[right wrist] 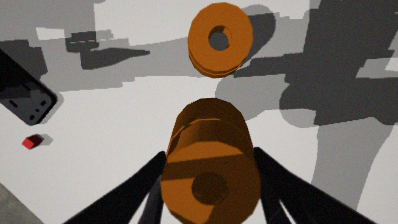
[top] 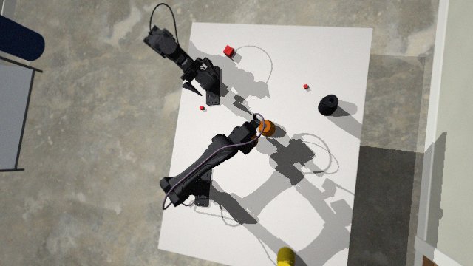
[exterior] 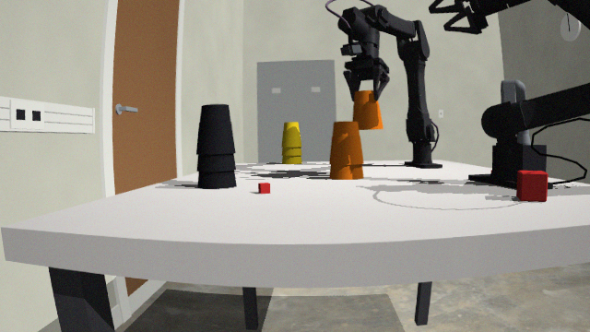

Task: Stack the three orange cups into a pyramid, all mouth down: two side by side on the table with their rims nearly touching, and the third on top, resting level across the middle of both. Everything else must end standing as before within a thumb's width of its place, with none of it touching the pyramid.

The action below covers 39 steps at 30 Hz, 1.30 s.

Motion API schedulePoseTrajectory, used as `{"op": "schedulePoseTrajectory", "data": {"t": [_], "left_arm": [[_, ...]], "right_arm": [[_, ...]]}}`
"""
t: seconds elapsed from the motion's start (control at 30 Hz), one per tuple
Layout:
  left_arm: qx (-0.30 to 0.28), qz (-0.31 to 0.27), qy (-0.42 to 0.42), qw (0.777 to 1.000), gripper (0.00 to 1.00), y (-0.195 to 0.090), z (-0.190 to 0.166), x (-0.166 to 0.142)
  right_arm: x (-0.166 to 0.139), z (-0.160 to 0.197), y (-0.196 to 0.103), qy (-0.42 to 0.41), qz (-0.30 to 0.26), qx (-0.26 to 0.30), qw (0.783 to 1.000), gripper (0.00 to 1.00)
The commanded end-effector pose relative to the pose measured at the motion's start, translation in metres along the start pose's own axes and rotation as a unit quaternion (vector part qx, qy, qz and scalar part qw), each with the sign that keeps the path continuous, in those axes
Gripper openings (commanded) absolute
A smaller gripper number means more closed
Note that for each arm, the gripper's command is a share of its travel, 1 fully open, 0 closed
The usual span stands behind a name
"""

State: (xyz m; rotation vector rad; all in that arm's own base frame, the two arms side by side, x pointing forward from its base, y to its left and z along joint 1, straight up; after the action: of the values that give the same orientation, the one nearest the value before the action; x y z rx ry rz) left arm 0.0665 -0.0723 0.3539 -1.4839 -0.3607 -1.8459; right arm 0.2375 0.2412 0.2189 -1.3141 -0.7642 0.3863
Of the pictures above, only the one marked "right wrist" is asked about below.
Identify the small red block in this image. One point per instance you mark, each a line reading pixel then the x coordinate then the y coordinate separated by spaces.
pixel 32 142

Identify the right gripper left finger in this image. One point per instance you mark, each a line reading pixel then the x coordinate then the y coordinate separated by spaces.
pixel 120 204

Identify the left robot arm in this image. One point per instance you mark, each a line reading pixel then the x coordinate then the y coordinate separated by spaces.
pixel 22 94

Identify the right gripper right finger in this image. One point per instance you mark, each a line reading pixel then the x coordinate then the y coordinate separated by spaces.
pixel 305 203

